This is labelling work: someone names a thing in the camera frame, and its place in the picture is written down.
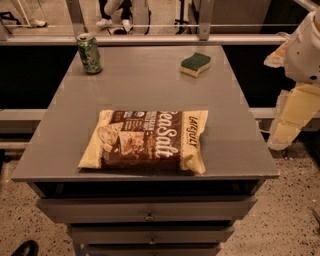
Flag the white sneaker right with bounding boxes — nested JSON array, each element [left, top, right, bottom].
[[122, 19, 132, 33]]

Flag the green soda can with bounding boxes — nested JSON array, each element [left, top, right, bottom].
[[77, 33, 102, 74]]

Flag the white sneaker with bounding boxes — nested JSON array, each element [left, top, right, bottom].
[[96, 18, 113, 29], [122, 19, 132, 33]]

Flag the brown sea salt chip bag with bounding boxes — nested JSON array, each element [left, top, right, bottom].
[[79, 110, 208, 174]]

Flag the grey drawer cabinet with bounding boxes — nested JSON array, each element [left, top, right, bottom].
[[13, 46, 278, 256]]

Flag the grey metal railing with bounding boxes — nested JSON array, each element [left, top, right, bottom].
[[0, 0, 286, 46]]

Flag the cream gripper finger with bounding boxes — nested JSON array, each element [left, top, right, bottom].
[[264, 42, 287, 68], [267, 83, 320, 150]]

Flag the green and yellow sponge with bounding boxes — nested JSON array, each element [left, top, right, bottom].
[[180, 53, 211, 78]]

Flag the black shoe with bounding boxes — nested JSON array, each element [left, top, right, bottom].
[[11, 240, 39, 256]]

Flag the white sneaker left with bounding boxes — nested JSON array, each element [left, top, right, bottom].
[[96, 18, 113, 29]]

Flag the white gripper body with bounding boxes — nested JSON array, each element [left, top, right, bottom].
[[284, 8, 320, 84]]

